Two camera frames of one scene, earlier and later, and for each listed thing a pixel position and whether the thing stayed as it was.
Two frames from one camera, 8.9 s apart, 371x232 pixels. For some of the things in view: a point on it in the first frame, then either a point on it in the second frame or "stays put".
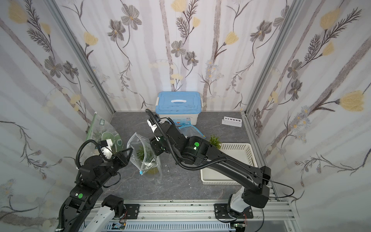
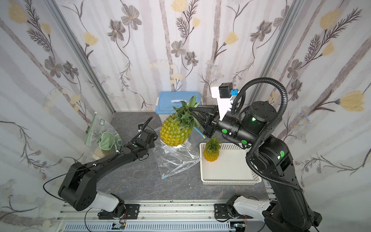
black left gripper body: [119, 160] -> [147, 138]
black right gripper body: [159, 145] -> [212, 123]
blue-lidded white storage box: [183, 107] stays put
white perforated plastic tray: [243, 152] stays put
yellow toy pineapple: [147, 156] -> [177, 128]
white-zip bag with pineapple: [142, 158] -> [172, 159]
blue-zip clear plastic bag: [190, 130] stays put
